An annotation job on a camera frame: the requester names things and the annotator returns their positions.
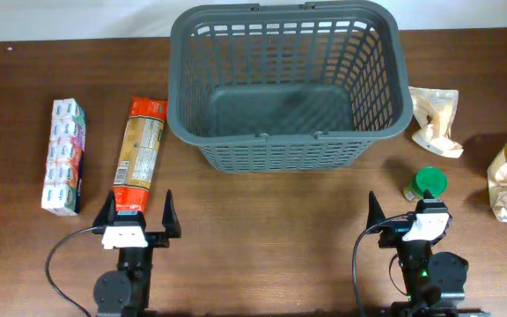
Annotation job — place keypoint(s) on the crumpled beige pouch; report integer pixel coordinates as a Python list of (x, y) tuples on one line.
[(434, 110)]

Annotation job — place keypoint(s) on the tissue pack multipack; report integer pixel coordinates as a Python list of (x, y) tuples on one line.
[(64, 164)]

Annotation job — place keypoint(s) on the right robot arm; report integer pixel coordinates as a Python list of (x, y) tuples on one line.
[(434, 283)]

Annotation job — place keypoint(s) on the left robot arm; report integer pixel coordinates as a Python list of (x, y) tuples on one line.
[(125, 291)]

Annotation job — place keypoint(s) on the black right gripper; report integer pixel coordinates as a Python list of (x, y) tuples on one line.
[(395, 231)]

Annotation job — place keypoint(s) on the green lid jar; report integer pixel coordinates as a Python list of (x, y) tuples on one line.
[(429, 179)]

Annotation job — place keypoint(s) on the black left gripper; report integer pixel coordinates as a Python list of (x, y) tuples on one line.
[(170, 221)]

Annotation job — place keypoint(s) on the orange pasta package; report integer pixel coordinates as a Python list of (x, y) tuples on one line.
[(139, 151)]

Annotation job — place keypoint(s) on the grey plastic basket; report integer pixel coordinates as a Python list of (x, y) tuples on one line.
[(286, 87)]

